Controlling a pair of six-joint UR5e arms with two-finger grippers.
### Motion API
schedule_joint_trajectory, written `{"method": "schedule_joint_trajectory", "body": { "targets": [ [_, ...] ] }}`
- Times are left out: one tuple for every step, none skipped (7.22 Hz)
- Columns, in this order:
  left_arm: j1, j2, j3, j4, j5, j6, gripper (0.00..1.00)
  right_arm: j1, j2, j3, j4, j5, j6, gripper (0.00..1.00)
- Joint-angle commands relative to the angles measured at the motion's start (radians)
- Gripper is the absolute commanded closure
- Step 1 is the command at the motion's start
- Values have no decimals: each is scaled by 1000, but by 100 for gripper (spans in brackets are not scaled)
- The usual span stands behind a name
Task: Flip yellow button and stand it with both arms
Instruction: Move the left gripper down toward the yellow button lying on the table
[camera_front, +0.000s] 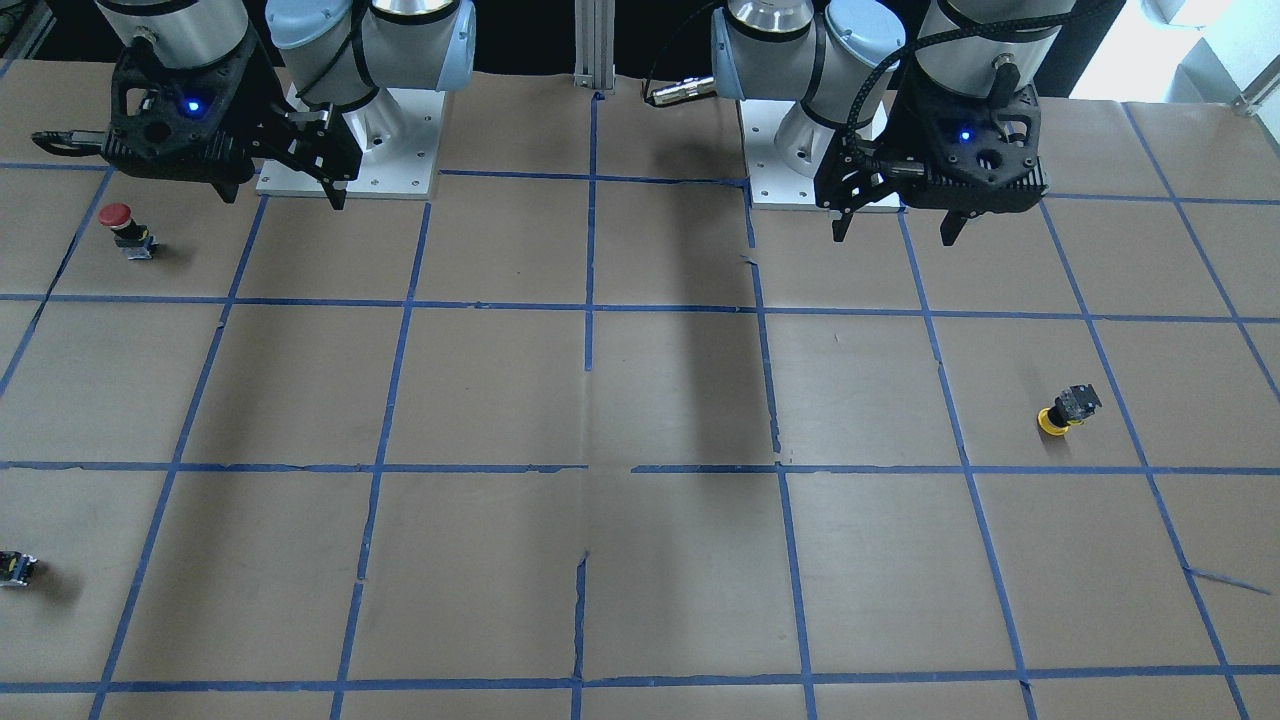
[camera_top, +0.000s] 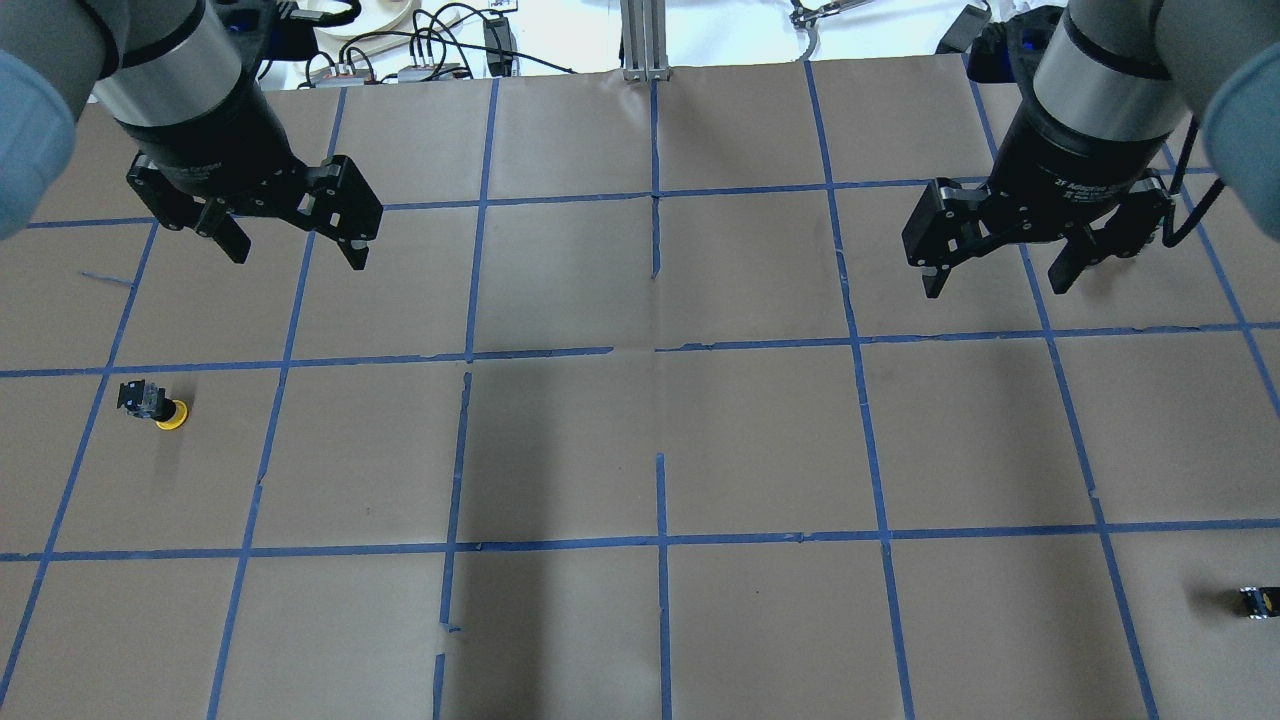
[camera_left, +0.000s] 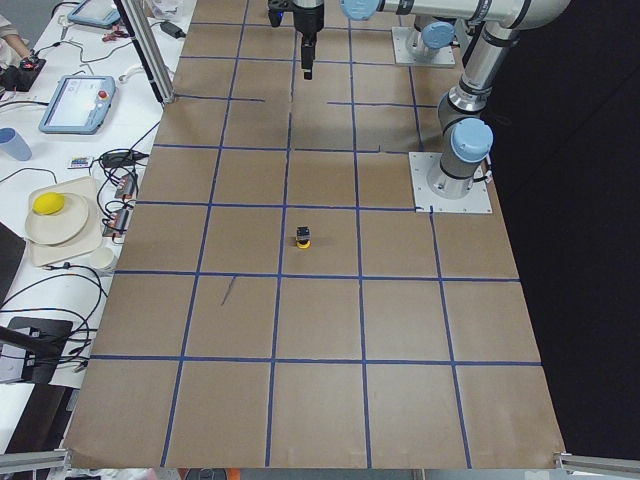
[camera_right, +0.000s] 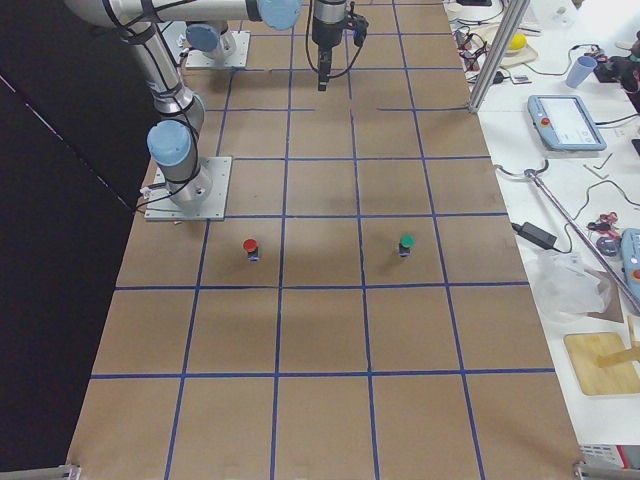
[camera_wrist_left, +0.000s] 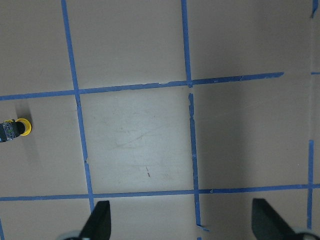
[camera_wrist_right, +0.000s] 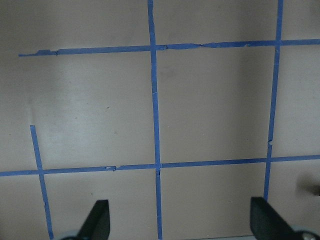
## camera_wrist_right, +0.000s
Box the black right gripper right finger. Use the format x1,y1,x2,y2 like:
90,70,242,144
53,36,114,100
250,197,301,238

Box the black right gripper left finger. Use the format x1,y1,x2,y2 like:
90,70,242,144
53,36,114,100
78,199,111,238

